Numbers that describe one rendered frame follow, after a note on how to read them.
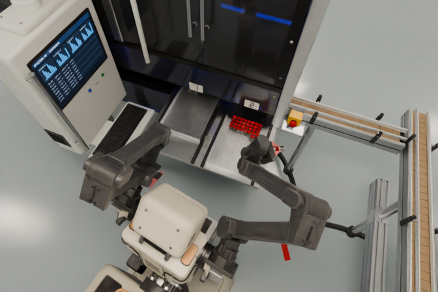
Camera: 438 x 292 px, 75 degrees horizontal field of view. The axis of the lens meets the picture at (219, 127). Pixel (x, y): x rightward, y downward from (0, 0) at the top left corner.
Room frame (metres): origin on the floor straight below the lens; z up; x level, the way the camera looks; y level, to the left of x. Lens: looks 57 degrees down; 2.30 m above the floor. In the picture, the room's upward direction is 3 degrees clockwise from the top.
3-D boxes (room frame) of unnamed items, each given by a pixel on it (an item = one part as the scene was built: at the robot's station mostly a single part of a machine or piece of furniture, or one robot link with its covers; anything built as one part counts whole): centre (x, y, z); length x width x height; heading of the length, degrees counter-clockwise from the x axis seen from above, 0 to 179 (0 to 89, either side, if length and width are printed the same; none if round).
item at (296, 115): (0.94, -0.42, 1.00); 0.08 x 0.07 x 0.07; 162
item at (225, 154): (0.80, -0.11, 0.90); 0.34 x 0.26 x 0.04; 162
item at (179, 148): (0.89, 0.03, 0.87); 0.70 x 0.48 x 0.02; 72
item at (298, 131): (0.98, -0.45, 0.87); 0.14 x 0.13 x 0.02; 162
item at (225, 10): (1.03, -0.10, 1.51); 0.43 x 0.01 x 0.59; 72
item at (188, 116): (1.01, 0.17, 0.90); 0.34 x 0.26 x 0.04; 162
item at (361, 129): (0.99, -0.74, 0.92); 0.69 x 0.16 x 0.16; 72
